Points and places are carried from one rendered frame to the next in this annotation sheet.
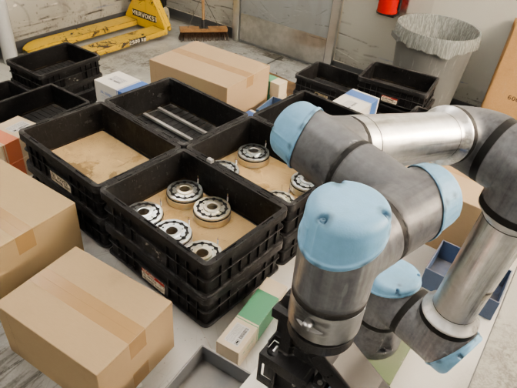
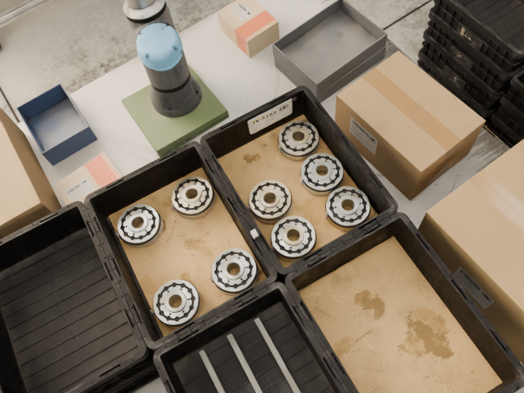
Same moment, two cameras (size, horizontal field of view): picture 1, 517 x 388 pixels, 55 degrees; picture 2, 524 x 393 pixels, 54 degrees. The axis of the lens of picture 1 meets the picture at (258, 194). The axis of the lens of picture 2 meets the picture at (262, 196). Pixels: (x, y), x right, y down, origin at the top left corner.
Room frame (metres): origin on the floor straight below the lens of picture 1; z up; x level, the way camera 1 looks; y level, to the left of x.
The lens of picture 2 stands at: (1.50, 0.40, 1.95)
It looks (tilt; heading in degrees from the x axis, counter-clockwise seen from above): 64 degrees down; 214
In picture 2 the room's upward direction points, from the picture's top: 12 degrees counter-clockwise
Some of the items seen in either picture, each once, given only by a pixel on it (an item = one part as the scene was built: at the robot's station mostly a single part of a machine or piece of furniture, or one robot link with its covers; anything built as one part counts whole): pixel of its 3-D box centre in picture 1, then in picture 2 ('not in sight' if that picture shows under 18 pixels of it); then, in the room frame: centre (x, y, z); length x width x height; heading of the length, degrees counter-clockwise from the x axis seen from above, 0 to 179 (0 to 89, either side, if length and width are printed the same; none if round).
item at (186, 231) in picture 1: (171, 232); (322, 171); (0.94, 0.21, 0.86); 0.10 x 0.10 x 0.01
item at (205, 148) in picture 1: (266, 172); (182, 246); (1.24, -0.02, 0.87); 0.40 x 0.30 x 0.11; 53
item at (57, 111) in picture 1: (43, 147); not in sight; (2.00, 1.06, 0.37); 0.40 x 0.30 x 0.45; 148
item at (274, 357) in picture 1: (308, 350); not in sight; (0.34, -0.07, 1.25); 0.09 x 0.08 x 0.12; 58
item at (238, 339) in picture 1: (253, 319); not in sight; (0.79, -0.02, 0.73); 0.24 x 0.06 x 0.06; 153
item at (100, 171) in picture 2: not in sight; (94, 189); (1.15, -0.37, 0.74); 0.16 x 0.12 x 0.07; 152
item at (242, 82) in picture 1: (209, 84); not in sight; (1.96, 0.25, 0.80); 0.40 x 0.30 x 0.20; 59
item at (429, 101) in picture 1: (389, 112); not in sight; (2.70, -0.74, 0.37); 0.42 x 0.34 x 0.46; 58
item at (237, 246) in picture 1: (193, 202); (294, 174); (1.00, 0.16, 0.92); 0.40 x 0.30 x 0.02; 53
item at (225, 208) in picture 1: (211, 208); (270, 199); (1.05, 0.12, 0.86); 0.10 x 0.10 x 0.01
